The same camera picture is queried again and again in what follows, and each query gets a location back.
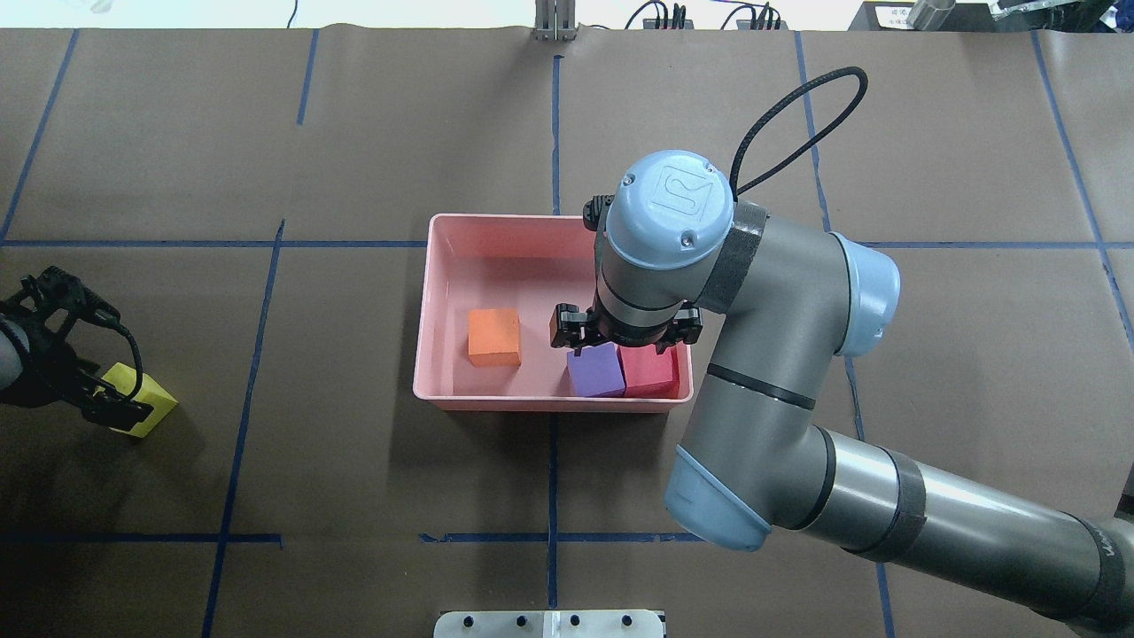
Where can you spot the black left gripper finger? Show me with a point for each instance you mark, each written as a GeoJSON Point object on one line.
{"type": "Point", "coordinates": [110, 408]}

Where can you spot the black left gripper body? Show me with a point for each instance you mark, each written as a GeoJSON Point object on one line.
{"type": "Point", "coordinates": [46, 361]}

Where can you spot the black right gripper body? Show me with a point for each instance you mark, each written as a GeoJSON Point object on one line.
{"type": "Point", "coordinates": [571, 326]}

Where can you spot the yellow foam block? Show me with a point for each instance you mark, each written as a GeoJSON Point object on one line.
{"type": "Point", "coordinates": [122, 376]}

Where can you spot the purple foam block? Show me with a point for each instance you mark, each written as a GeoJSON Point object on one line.
{"type": "Point", "coordinates": [596, 371]}

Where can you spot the orange foam block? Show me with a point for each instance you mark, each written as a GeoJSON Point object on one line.
{"type": "Point", "coordinates": [494, 337]}

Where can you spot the red foam block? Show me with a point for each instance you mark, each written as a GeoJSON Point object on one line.
{"type": "Point", "coordinates": [649, 374]}

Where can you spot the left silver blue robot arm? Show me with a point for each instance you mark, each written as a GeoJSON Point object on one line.
{"type": "Point", "coordinates": [40, 367]}

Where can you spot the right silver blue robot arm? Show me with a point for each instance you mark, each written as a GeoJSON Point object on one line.
{"type": "Point", "coordinates": [675, 240]}

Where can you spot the pink plastic bin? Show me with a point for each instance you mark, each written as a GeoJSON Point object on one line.
{"type": "Point", "coordinates": [490, 287]}

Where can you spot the black orange connector box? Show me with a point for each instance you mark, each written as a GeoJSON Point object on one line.
{"type": "Point", "coordinates": [660, 16]}
{"type": "Point", "coordinates": [763, 17]}

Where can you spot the metal cup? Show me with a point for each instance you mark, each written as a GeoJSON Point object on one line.
{"type": "Point", "coordinates": [929, 15]}

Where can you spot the aluminium frame post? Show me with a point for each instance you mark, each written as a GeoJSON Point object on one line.
{"type": "Point", "coordinates": [555, 21]}

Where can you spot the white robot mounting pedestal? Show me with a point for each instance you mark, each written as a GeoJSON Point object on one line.
{"type": "Point", "coordinates": [552, 623]}

